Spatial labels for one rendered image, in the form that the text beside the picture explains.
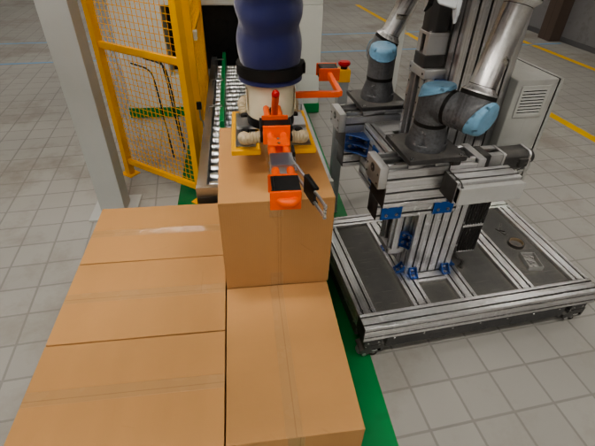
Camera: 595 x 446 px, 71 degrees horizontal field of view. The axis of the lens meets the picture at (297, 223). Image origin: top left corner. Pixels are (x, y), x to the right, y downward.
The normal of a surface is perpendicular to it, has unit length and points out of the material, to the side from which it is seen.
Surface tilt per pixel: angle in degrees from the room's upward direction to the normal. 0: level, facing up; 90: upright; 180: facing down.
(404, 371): 0
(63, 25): 90
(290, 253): 90
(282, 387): 0
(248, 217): 90
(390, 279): 0
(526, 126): 90
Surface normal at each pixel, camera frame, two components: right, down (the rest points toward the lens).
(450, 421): 0.02, -0.80
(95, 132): 0.13, 0.60
